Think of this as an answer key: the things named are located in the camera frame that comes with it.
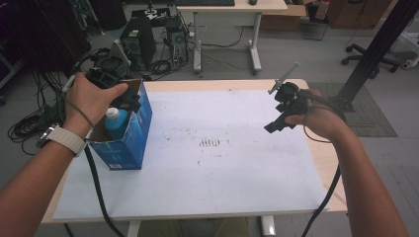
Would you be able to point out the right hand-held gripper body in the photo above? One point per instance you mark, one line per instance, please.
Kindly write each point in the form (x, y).
(293, 98)

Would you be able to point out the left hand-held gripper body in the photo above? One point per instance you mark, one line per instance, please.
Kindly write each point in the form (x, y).
(108, 70)

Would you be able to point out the blue bottle with white cap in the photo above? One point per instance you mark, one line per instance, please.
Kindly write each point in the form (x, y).
(116, 123)

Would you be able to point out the blue cardboard box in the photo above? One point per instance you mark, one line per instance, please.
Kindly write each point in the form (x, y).
(128, 148)

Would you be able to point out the person's left hand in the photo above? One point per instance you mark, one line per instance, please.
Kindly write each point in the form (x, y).
(89, 102)

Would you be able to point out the person's right hand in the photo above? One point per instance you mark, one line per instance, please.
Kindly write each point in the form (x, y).
(319, 125)

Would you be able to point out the black computer tower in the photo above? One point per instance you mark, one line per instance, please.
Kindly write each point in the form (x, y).
(141, 42)

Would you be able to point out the white paper mat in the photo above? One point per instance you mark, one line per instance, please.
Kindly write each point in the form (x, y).
(237, 171)

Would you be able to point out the open computer case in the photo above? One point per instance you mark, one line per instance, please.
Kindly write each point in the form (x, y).
(178, 42)

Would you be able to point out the black device with white parts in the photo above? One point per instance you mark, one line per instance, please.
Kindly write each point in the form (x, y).
(151, 15)

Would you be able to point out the wristwatch with white band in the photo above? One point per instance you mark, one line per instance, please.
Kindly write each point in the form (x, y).
(64, 140)

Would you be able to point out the dark curtain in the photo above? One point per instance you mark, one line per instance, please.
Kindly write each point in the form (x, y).
(39, 36)

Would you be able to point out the brown cardboard box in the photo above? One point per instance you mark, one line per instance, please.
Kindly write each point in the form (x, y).
(283, 18)

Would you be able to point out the grey floor mat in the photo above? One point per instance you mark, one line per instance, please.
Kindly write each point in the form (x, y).
(372, 121)

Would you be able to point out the black office chair base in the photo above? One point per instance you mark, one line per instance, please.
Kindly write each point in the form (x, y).
(369, 58)

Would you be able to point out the white table leg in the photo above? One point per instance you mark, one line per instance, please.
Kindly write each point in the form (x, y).
(134, 229)
(268, 227)

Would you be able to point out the black computer mouse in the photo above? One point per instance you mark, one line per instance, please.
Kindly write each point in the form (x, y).
(253, 2)

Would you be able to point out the wooden cabinet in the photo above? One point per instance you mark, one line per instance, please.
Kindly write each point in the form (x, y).
(359, 13)

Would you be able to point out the white desk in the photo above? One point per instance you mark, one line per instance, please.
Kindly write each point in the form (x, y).
(230, 6)

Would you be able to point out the black keyboard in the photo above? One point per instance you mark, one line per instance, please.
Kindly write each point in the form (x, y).
(204, 2)

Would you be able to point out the black metal stand post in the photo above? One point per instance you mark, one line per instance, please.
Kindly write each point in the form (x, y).
(378, 46)

